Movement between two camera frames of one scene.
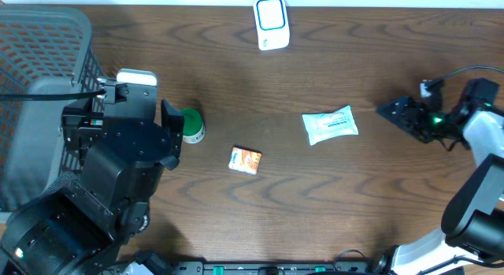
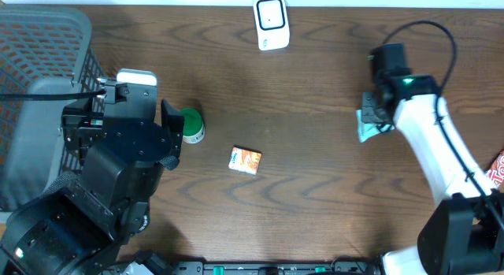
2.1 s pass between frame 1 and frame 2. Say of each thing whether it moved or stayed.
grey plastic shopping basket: stayed
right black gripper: moved
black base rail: stayed
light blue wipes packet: moved
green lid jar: stayed
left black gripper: stayed
